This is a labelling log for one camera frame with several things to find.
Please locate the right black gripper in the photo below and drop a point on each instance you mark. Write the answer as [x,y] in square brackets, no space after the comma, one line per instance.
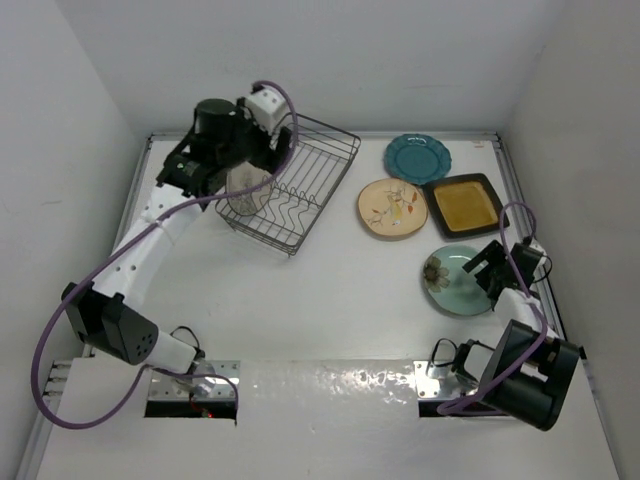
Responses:
[492,254]

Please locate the black wire dish rack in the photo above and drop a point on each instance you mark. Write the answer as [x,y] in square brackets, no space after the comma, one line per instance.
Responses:
[288,210]

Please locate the tan bird plate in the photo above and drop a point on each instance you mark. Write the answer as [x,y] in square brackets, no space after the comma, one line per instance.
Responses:
[392,208]

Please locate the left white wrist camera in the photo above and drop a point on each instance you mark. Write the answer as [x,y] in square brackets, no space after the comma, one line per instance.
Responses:
[266,107]

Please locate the teal scalloped plate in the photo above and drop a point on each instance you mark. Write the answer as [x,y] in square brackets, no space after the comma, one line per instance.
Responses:
[417,158]

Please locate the metal base plate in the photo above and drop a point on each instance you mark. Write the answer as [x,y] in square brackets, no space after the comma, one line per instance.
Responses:
[209,381]
[440,383]

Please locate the light blue flower plate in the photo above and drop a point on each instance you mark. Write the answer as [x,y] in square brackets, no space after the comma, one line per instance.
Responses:
[450,286]

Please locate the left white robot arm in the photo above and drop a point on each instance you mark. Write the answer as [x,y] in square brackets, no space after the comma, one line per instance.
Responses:
[104,309]

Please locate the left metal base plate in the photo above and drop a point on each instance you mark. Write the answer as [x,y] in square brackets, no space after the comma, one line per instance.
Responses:
[209,381]

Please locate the black square amber plate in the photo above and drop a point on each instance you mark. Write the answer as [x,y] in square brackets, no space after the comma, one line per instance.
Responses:
[464,206]

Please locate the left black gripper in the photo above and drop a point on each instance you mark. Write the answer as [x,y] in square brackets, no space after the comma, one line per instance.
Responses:
[266,158]

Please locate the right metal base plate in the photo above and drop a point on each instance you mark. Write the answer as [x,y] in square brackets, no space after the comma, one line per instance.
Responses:
[440,383]

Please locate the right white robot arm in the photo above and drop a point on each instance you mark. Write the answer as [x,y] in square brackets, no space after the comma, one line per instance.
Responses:
[529,372]

